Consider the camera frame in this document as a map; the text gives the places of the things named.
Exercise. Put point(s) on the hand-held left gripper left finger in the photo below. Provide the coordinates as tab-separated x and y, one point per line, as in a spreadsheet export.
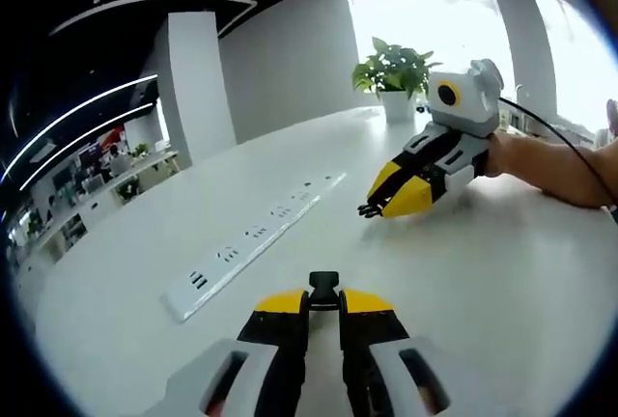
275	340

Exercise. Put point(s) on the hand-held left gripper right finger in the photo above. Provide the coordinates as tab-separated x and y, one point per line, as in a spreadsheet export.
372	340

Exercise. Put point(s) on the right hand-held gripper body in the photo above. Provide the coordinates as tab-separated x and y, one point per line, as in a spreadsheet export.
473	103

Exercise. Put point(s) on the black plastic buckle pronged part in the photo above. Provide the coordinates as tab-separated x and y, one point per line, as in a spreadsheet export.
372	209

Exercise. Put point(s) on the black plastic buckle socket part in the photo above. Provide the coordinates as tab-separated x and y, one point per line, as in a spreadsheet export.
323	286

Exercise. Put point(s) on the green potted plant white pot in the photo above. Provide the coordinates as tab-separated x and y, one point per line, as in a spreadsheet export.
398	105

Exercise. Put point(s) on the white power strip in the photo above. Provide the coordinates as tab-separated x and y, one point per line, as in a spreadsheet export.
251	243

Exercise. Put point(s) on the row of white office desks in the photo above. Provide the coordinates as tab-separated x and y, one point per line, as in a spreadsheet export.
96	200

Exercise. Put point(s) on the straight ceiling light strip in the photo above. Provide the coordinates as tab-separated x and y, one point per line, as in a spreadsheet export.
118	90
120	117

